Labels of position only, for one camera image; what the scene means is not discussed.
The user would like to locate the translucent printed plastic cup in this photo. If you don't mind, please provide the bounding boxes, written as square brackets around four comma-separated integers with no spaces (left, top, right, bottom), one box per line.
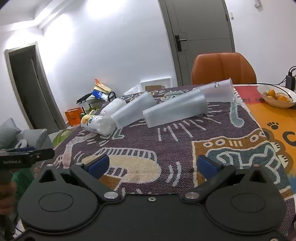
[199,78,235,104]

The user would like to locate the black door handle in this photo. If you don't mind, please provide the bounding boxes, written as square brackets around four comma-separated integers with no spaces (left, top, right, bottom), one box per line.
[175,34,187,52]

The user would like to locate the cluttered black cart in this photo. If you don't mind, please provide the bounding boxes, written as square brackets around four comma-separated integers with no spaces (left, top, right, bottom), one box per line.
[76,78,116,112]

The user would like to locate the black power adapter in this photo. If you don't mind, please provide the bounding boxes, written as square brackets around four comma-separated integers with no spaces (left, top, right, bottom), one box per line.
[286,74,296,90]

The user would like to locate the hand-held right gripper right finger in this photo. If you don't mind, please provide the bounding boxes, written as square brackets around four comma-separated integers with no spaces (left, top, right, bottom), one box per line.
[181,155,269,202]

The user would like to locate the orange leather chair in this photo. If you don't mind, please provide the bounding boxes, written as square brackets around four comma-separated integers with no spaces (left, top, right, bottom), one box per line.
[192,52,257,85]

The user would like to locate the large translucent plastic cup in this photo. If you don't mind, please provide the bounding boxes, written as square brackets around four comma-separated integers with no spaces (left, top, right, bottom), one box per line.
[143,88,208,128]

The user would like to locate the grey door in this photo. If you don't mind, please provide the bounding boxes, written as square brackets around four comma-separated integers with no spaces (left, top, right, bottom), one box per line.
[158,0,236,87]

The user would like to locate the green clothing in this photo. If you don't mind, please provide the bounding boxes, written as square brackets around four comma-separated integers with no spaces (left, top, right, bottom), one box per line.
[10,167,36,202]

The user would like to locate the black cable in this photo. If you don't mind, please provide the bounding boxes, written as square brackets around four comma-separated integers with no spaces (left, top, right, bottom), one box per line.
[255,66,296,100]

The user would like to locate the white bowl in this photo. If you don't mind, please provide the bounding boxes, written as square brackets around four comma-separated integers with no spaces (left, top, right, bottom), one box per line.
[256,84,296,109]

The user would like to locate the clear plastic bottle yellow cap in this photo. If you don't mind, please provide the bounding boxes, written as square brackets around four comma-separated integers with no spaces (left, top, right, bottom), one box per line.
[81,113,116,135]

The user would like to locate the purple printed blanket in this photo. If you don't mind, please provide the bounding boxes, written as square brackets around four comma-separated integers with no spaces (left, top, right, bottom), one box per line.
[35,85,290,201]

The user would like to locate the orange paw print tablecloth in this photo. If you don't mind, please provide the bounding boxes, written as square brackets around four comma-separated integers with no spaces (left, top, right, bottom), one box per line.
[233,84,296,178]

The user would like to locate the dark wooden door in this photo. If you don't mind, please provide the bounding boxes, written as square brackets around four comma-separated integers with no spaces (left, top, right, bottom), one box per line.
[4,41,67,135]

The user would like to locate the pile of oranges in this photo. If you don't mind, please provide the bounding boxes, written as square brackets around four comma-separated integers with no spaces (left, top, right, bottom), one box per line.
[262,89,292,103]

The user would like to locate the grey sofa cushions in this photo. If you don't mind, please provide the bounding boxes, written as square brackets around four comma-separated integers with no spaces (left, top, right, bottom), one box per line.
[0,117,53,152]

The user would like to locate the orange box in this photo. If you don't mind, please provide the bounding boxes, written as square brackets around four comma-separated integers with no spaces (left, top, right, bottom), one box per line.
[64,108,82,127]

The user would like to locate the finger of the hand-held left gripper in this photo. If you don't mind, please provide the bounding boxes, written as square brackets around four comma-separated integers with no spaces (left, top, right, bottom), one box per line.
[6,146,36,153]
[32,148,55,161]

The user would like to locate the white cardboard box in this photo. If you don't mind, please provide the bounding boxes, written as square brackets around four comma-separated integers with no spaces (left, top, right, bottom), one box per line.
[140,77,172,93]

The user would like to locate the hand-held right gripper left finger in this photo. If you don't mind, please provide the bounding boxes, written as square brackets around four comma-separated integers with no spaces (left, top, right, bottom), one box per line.
[37,154,122,202]

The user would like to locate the person's left hand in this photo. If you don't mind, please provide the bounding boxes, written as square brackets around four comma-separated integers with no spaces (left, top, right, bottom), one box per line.
[0,181,17,217]

